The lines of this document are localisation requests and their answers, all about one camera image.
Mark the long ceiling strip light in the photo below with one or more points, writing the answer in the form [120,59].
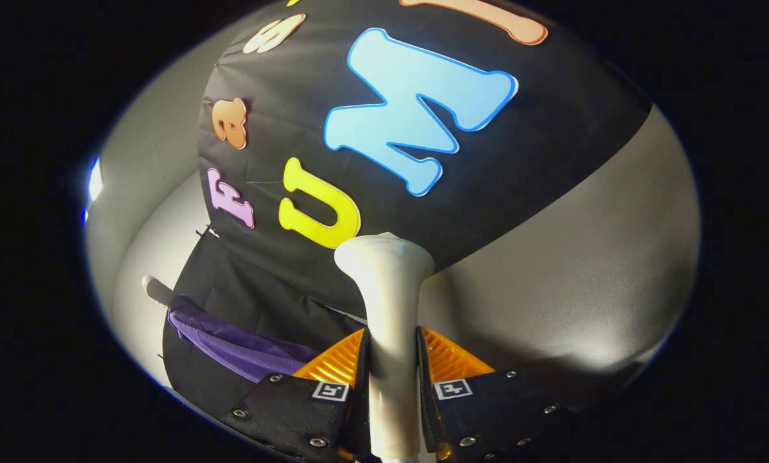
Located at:
[94,180]

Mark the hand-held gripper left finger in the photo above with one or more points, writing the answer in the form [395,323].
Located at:
[294,411]

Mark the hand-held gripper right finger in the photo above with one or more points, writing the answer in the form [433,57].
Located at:
[487,411]

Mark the white garment steamer head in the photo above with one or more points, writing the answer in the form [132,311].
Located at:
[391,321]

